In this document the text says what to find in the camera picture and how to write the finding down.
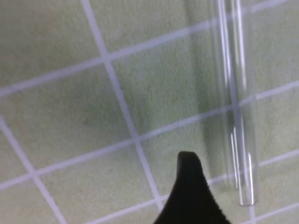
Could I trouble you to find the clear glass test tube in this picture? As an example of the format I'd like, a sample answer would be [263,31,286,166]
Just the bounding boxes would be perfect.
[210,0,258,206]

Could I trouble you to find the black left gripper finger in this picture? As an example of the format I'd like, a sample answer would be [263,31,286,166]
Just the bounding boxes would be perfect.
[154,151,231,224]

